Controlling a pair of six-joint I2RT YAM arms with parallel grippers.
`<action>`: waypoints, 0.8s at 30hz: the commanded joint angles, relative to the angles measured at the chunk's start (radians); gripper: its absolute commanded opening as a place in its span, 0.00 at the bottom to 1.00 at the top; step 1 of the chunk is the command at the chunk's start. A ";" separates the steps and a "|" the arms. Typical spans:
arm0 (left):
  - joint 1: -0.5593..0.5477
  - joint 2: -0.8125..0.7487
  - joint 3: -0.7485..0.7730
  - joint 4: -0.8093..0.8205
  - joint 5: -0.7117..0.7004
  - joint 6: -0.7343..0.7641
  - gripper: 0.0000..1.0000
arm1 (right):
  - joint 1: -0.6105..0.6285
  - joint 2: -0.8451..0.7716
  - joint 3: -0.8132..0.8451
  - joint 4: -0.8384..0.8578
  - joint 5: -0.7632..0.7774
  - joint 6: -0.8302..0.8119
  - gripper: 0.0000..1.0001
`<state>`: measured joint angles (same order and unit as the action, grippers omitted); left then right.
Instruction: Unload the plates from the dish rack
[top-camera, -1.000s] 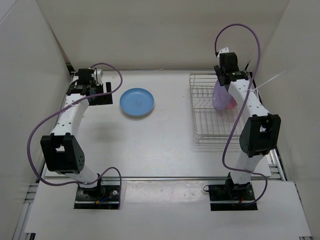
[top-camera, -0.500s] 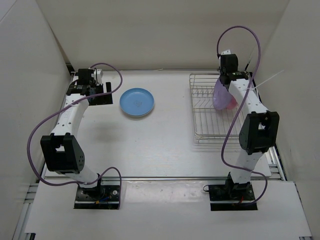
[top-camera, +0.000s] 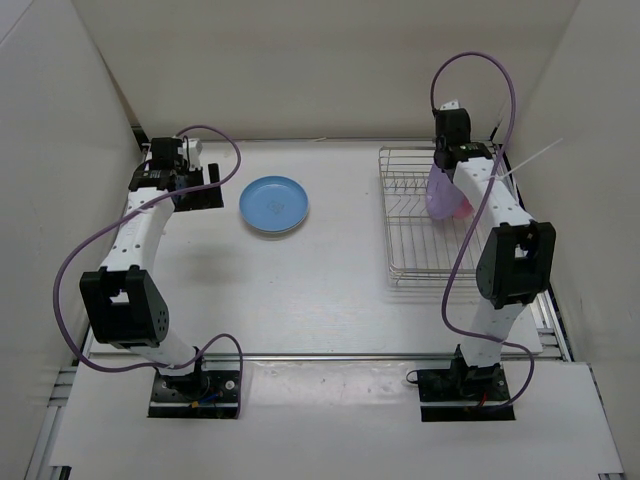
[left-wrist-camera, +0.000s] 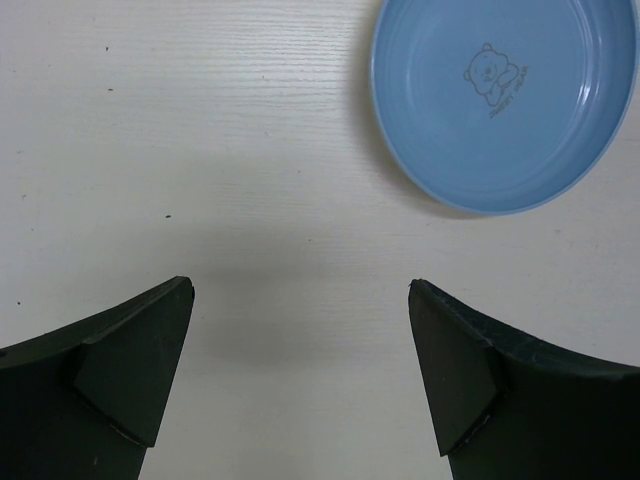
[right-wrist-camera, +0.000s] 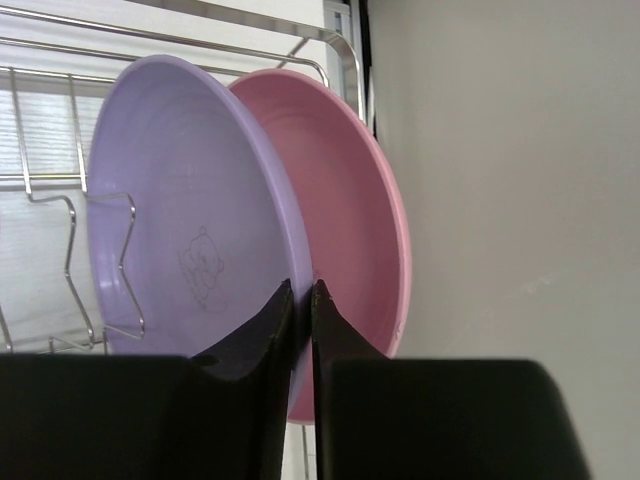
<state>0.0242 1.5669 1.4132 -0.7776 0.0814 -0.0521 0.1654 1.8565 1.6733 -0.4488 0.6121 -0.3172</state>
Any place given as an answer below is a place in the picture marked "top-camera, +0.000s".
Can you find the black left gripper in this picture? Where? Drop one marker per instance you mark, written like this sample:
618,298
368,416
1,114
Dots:
206,199

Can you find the purple plate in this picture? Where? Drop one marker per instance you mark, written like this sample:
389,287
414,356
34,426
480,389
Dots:
443,198

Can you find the blue plate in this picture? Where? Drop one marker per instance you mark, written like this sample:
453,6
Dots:
274,204

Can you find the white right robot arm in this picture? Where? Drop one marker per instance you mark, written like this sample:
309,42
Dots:
515,262

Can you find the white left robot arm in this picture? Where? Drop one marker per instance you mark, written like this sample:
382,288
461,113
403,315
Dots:
125,307

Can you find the white zip tie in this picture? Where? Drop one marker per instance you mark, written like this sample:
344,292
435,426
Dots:
533,157

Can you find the pink plate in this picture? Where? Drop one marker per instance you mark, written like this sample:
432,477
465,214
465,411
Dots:
464,210

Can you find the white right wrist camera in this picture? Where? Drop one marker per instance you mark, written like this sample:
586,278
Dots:
450,105

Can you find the metal wire dish rack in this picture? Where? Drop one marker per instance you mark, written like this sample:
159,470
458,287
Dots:
420,250

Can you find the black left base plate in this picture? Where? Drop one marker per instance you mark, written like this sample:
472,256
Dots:
213,390

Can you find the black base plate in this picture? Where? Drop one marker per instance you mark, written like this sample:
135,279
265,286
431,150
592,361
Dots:
442,400
213,390

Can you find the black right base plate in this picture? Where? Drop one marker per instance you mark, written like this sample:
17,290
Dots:
442,400

